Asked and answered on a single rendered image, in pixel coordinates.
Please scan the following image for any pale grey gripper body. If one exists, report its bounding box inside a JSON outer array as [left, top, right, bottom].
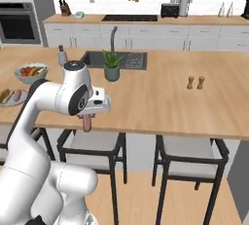
[[83, 97, 112, 117]]

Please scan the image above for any pink sausage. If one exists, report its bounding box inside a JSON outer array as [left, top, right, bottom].
[[81, 115, 92, 133], [12, 90, 22, 103]]

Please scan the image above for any tan bun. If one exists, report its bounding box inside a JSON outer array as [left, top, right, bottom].
[[0, 89, 13, 104], [30, 66, 46, 76]]

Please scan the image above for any pale blue bowl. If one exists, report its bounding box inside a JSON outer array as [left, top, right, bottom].
[[14, 61, 50, 85]]

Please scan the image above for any grey plate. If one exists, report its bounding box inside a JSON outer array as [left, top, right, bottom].
[[0, 88, 31, 108]]

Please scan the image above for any red sausage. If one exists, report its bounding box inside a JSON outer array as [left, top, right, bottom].
[[19, 67, 34, 77]]

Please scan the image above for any green plant in grey pot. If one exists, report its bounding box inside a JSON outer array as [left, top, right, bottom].
[[101, 49, 125, 83]]

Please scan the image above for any dark sink basin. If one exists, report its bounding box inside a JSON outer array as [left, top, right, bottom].
[[80, 51, 149, 71]]

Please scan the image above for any grey soap dispenser bottle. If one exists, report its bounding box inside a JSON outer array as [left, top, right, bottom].
[[57, 44, 69, 67]]

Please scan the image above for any white lower cupboards run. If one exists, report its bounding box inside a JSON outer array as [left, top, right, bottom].
[[43, 21, 249, 54]]

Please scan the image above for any wooden salt shaker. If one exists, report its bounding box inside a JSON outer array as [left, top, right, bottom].
[[186, 76, 196, 91]]

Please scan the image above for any black hob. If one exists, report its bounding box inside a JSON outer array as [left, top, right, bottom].
[[100, 14, 160, 22]]

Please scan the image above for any wooden knife block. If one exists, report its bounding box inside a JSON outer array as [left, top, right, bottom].
[[57, 0, 73, 18]]

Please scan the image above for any wooden pepper shaker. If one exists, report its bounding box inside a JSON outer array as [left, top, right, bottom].
[[196, 76, 206, 91]]

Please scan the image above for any black toaster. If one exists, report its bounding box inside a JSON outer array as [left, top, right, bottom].
[[160, 2, 181, 19]]

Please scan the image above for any steel kettle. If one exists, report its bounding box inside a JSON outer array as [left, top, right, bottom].
[[178, 0, 193, 18]]

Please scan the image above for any white bottle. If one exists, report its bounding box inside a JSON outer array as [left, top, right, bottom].
[[226, 1, 235, 19], [218, 1, 227, 19]]

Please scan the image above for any black small appliance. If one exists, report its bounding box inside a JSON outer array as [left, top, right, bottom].
[[240, 3, 249, 20]]

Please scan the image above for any steel wall oven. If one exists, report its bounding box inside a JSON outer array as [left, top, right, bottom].
[[0, 2, 44, 46]]

